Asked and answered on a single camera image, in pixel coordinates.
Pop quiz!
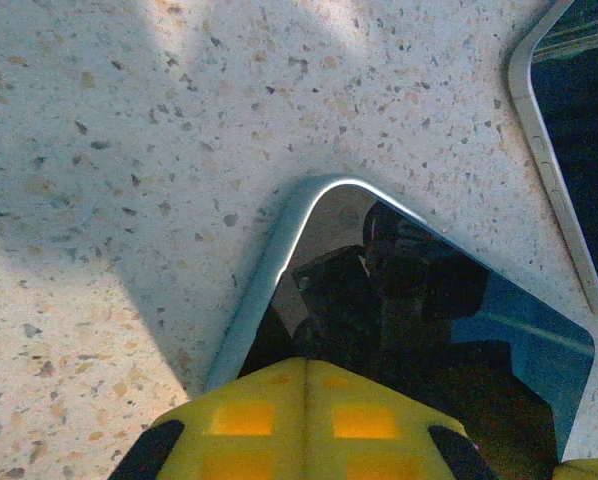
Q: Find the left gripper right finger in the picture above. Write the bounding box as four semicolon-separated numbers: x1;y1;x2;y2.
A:
306;357;501;480

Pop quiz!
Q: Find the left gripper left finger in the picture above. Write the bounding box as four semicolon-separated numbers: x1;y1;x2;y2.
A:
107;357;309;480

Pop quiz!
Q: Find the clear grey phone case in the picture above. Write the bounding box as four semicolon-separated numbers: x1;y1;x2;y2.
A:
206;172;598;464

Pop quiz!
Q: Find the black smartphone silver edge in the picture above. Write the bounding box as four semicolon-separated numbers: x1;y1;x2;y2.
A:
503;0;598;321

